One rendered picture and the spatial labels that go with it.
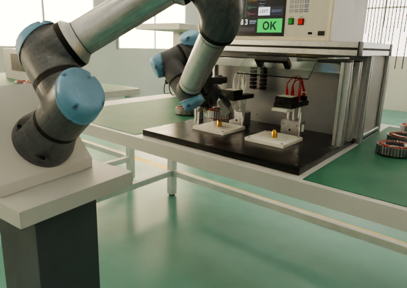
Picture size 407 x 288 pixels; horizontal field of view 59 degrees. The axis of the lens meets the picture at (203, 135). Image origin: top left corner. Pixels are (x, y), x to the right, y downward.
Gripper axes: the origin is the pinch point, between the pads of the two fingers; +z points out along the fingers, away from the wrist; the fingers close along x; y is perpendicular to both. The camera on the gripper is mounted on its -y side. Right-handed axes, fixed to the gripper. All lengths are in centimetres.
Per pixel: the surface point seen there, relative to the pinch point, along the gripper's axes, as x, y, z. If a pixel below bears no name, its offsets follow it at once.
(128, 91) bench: -133, -51, 39
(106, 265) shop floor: -55, 55, 64
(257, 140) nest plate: 21.7, 9.1, 0.4
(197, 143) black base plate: 7.2, 22.2, -5.7
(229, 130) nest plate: 7.1, 5.0, 2.5
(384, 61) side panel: 45, -55, 6
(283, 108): 25.0, -5.8, -2.7
